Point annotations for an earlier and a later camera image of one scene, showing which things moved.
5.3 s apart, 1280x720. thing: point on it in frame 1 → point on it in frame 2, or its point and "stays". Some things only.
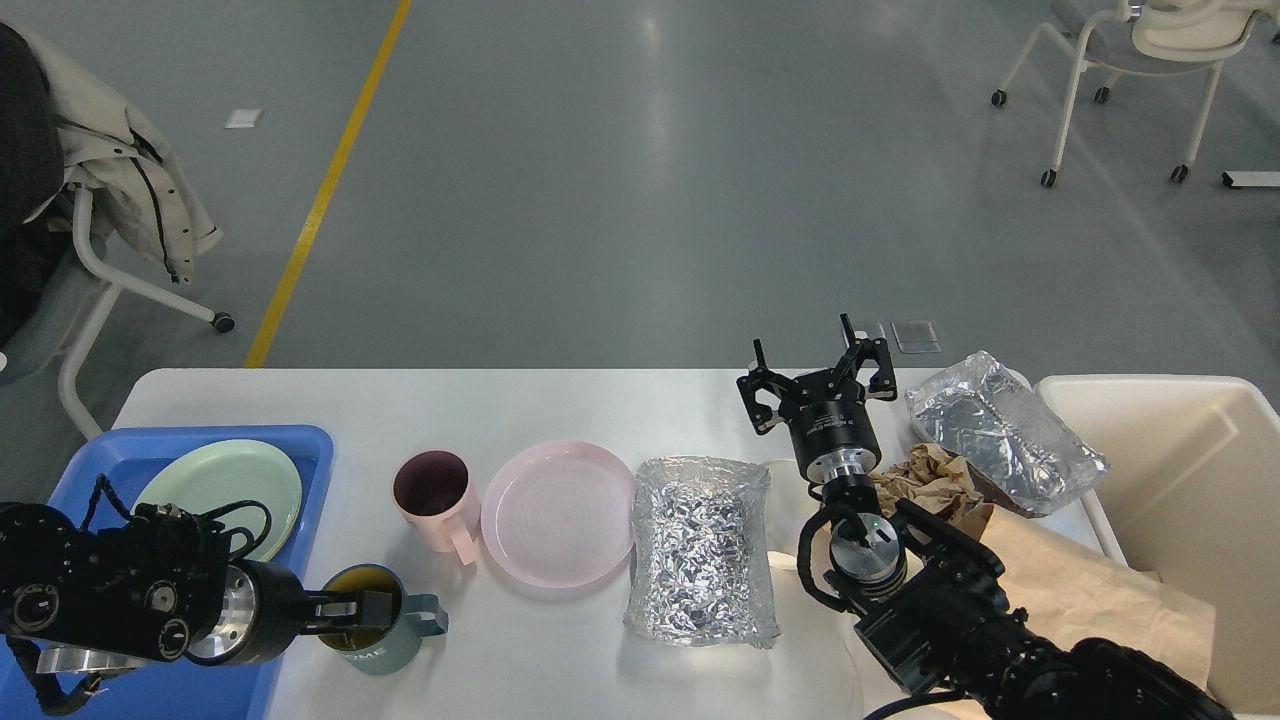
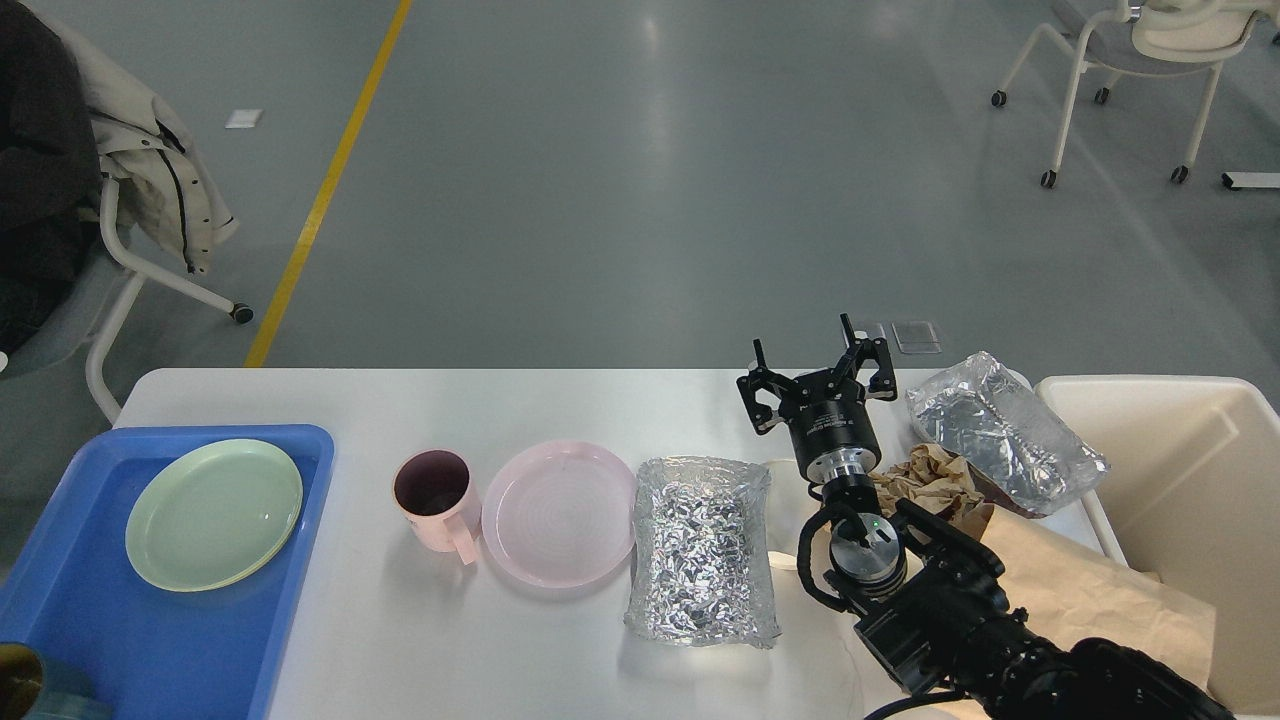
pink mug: (436, 494) stays
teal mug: (381, 652) → (32, 688)
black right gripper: (831, 426) stays
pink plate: (559, 514) stays
